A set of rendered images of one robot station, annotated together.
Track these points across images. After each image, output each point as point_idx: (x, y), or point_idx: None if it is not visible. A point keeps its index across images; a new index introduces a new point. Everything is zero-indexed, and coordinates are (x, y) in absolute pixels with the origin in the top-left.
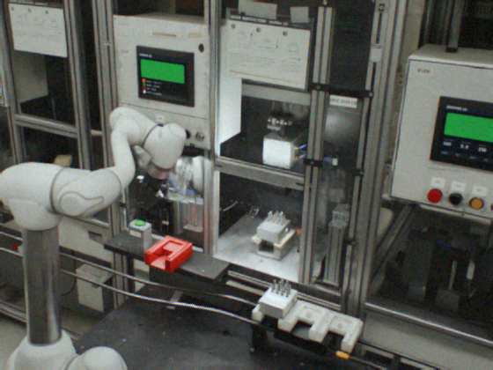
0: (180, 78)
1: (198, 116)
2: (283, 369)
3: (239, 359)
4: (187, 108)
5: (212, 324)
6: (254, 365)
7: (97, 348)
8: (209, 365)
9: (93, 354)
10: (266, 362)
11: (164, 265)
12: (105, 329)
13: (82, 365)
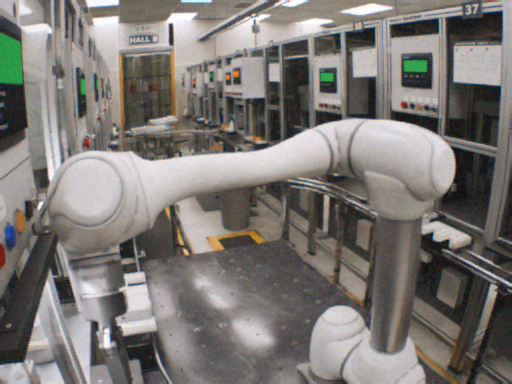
0: (19, 74)
1: (24, 158)
2: (160, 343)
3: (177, 370)
4: (15, 149)
5: None
6: (172, 359)
7: (340, 319)
8: (205, 381)
9: (345, 315)
10: (162, 355)
11: None
12: None
13: (358, 315)
